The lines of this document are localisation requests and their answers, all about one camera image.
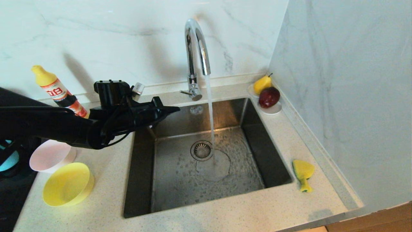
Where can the dark red apple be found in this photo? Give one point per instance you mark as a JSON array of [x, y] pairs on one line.
[[268, 97]]

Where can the running tap water stream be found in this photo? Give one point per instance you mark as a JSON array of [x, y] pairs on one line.
[[210, 109]]

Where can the orange dish soap bottle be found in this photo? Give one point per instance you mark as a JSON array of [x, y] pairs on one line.
[[54, 90]]

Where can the blue plastic bowl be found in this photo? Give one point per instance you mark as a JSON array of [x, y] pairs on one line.
[[9, 162]]

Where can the yellow green sponge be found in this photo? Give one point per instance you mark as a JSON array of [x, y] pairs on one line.
[[304, 169]]

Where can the small white saucer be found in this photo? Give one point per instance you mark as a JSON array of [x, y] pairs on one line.
[[274, 111]]

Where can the yellow pear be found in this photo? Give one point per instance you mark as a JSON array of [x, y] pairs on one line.
[[261, 84]]

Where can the left wrist camera unit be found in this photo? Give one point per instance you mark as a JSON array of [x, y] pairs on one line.
[[112, 91]]

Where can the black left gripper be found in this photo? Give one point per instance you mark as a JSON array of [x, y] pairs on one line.
[[128, 117]]

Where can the yellow plastic bowl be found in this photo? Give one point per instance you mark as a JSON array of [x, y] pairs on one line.
[[67, 185]]

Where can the pink plastic bowl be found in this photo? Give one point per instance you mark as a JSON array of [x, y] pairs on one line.
[[51, 158]]

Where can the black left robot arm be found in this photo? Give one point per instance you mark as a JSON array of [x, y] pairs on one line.
[[42, 125]]

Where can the black glass cooktop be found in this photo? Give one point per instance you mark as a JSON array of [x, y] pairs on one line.
[[13, 199]]

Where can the chrome gooseneck faucet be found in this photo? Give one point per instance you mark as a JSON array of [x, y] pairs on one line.
[[192, 64]]

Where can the stainless steel sink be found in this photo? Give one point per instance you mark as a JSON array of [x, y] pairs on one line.
[[180, 193]]

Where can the round metal sink drain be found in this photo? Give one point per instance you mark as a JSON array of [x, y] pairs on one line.
[[202, 150]]

